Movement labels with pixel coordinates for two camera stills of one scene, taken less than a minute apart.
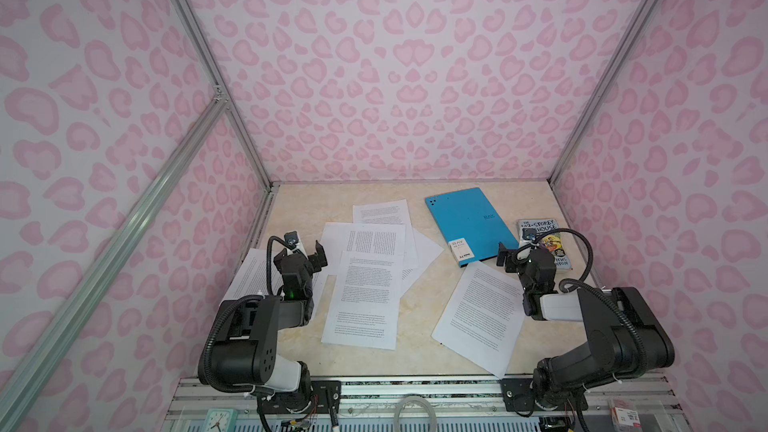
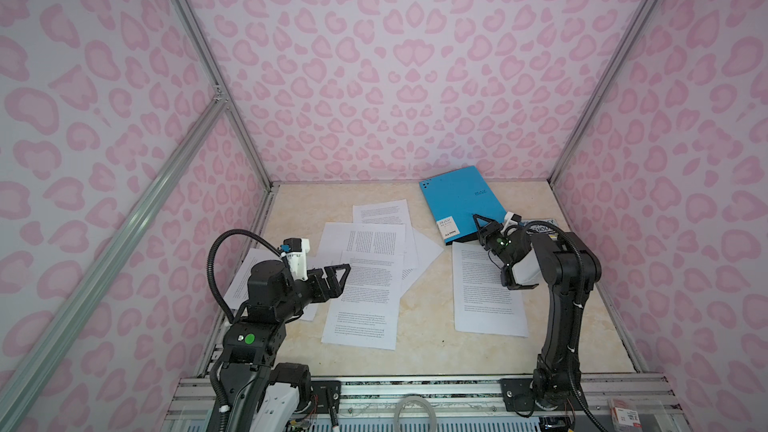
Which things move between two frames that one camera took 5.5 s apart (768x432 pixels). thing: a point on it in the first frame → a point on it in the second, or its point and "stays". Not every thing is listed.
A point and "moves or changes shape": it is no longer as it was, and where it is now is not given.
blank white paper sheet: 428,251 stays
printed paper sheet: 355,237 stays
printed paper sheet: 365,300 stays
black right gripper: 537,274 → 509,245
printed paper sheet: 484,318 moves or changes shape
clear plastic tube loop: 410,398 stays
